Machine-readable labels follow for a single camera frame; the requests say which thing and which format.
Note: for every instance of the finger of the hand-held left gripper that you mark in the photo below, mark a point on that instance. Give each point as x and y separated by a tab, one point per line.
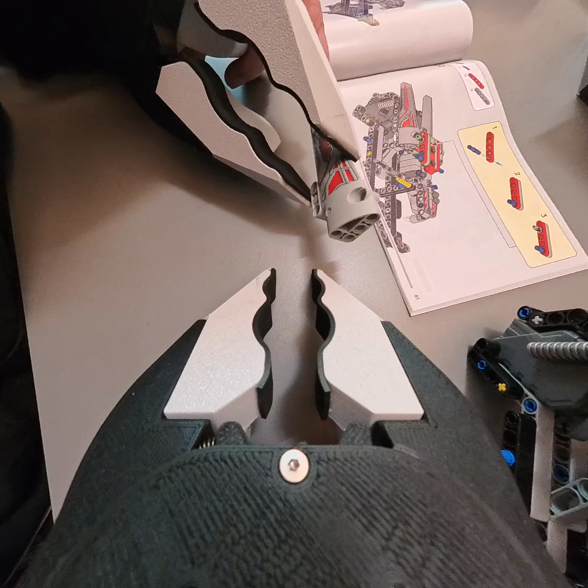
294	50
193	105

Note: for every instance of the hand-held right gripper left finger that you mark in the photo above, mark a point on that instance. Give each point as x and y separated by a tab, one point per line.
216	367

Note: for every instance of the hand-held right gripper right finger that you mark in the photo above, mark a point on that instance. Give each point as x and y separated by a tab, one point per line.
372	372

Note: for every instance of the grey red toy body panel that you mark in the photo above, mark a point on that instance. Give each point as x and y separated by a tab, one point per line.
340	202

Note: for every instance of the toy truck chassis model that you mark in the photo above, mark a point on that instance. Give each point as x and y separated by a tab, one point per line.
542	367

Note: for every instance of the person's left forearm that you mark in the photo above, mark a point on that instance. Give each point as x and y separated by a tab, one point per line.
69	36

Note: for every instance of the grey desk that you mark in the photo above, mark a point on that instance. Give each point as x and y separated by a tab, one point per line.
138	239

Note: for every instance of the person's left hand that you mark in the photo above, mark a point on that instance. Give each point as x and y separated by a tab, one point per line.
243	69

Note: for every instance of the building instruction booklet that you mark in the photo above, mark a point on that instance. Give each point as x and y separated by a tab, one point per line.
459	257

